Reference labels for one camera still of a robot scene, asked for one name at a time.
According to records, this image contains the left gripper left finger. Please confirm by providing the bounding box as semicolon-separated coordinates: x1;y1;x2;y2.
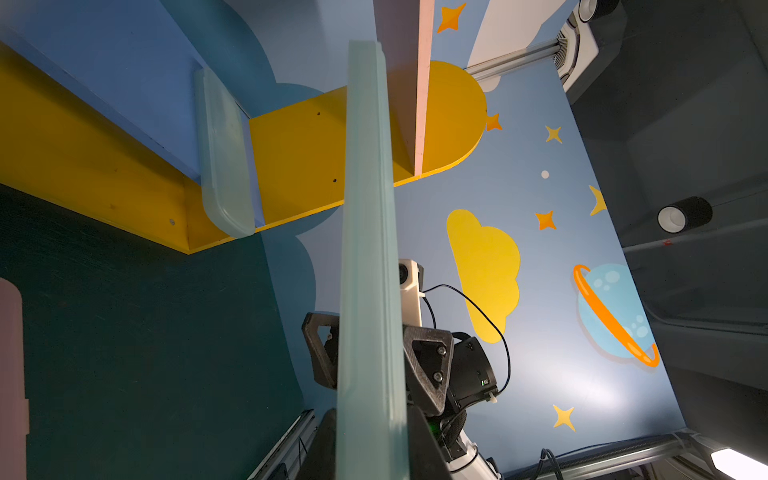
296;409;337;480

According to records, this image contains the yellow wooden shelf unit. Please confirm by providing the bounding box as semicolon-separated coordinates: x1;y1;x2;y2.
1;1;487;254

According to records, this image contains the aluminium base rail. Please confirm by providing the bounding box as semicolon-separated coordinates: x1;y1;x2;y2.
247;410;319;480

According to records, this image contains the light teal pencil case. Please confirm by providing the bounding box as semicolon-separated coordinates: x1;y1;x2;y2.
194;68;256;238

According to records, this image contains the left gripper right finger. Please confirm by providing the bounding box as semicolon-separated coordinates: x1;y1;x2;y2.
407;405;451;480

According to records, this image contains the teal green pencil case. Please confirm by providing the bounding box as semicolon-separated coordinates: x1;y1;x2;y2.
336;40;409;479

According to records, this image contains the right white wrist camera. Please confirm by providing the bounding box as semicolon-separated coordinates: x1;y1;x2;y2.
398;259;424;327

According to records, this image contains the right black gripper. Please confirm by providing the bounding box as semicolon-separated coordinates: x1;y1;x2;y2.
302;312;454;417

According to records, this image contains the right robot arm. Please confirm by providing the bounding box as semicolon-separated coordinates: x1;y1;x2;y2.
297;312;501;479

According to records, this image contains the small pink pencil case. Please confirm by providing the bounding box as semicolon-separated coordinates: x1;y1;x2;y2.
1;279;29;479

